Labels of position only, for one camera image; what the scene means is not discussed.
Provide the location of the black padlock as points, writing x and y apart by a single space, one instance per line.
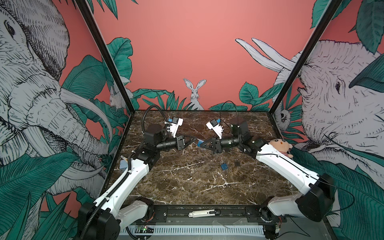
237 163

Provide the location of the left black frame post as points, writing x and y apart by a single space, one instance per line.
99 40

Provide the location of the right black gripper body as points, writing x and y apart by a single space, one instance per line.
219 145

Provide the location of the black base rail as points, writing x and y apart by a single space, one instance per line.
252 213

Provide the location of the white perforated strip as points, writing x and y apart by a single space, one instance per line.
178 230

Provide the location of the black frame post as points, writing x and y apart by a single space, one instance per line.
99 40
322 24

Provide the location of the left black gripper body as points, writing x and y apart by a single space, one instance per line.
179 139

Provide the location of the blue padlock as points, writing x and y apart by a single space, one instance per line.
199 143
224 166

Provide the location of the right black frame post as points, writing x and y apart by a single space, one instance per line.
322 24

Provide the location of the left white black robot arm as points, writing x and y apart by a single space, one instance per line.
105 217

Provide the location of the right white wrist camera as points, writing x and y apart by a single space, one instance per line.
216 126

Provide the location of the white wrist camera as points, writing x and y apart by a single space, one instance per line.
216 126
172 125

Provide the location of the white utility knife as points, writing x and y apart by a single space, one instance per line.
202 213

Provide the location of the small green circuit board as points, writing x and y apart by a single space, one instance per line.
145 230

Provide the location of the plush doll striped shirt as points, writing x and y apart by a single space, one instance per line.
282 146

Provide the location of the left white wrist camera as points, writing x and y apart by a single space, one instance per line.
172 125

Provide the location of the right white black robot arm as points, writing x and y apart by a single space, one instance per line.
316 192

